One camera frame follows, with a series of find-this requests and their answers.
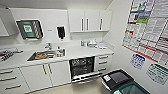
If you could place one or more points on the stainless steel dishwasher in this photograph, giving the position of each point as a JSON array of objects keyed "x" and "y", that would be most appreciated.
[{"x": 83, "y": 68}]

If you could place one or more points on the small blue label bottle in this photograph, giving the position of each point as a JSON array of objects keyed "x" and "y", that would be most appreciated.
[{"x": 82, "y": 43}]

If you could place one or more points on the stack of white plates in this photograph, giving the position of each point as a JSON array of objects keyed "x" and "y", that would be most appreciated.
[{"x": 91, "y": 43}]

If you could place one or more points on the white mug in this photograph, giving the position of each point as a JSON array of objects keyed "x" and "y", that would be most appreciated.
[{"x": 61, "y": 52}]

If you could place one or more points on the black soap dispenser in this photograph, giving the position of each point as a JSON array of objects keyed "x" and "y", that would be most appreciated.
[{"x": 61, "y": 32}]

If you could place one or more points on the white drawer unit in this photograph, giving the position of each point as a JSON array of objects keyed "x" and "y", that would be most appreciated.
[
  {"x": 18, "y": 81},
  {"x": 108, "y": 61}
]

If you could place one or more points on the chrome faucet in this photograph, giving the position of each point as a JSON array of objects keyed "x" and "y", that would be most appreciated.
[{"x": 49, "y": 46}]

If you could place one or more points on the white sink base cabinet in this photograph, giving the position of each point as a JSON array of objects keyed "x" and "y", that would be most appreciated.
[{"x": 56, "y": 73}]

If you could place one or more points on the orange brown dish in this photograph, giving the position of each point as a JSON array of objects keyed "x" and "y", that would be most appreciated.
[{"x": 40, "y": 55}]

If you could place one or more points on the steel paper towel dispenser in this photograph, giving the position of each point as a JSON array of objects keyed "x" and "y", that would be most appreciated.
[{"x": 35, "y": 30}]

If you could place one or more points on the steel sink basin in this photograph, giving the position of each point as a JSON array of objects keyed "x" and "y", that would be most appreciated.
[{"x": 31, "y": 58}]

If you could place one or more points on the white wall cabinet several doors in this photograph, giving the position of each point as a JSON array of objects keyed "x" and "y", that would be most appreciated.
[{"x": 75, "y": 20}]

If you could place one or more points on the small wall notice paper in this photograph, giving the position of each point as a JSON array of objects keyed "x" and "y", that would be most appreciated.
[
  {"x": 158, "y": 74},
  {"x": 137, "y": 61}
]

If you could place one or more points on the large colourful wall poster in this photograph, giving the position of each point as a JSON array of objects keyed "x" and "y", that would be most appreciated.
[{"x": 146, "y": 26}]

